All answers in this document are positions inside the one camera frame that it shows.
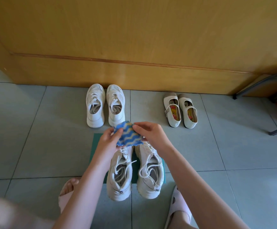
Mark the white mesh sneaker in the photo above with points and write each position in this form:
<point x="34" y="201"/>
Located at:
<point x="95" y="109"/>
<point x="115" y="104"/>

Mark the wooden door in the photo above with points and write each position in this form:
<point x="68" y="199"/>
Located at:
<point x="138" y="38"/>

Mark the person's right hand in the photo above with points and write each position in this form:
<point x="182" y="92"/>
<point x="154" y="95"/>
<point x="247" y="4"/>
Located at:
<point x="156" y="137"/>

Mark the green mat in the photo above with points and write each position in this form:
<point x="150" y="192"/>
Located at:
<point x="96" y="150"/>

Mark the person's right thumb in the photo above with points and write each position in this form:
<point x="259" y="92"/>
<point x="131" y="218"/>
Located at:
<point x="138" y="130"/>

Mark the person's left hand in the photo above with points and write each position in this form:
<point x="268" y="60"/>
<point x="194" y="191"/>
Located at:
<point x="106" y="146"/>

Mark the person's light pink clothing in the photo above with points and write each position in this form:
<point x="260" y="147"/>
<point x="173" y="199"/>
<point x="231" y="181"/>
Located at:
<point x="12" y="214"/>

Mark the person's left thumb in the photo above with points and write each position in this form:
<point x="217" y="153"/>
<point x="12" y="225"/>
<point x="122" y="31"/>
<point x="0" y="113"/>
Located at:
<point x="118" y="140"/>

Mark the white chunky lace-up sneaker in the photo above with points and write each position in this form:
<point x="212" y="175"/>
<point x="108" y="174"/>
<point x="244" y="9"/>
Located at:
<point x="150" y="178"/>
<point x="119" y="181"/>

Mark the pink slipper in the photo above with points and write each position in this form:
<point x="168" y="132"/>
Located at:
<point x="177" y="202"/>
<point x="64" y="200"/>

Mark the blue yellow wavy cloth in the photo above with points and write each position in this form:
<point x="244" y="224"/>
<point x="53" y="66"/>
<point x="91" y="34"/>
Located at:
<point x="128" y="134"/>

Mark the person's right forearm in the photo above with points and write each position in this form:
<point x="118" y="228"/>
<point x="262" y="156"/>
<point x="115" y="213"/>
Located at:
<point x="200" y="188"/>

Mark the grey metal chair frame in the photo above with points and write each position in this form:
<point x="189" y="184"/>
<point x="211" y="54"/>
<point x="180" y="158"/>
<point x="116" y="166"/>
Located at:
<point x="257" y="84"/>

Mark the person's left forearm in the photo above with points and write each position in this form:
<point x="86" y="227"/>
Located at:
<point x="83" y="193"/>

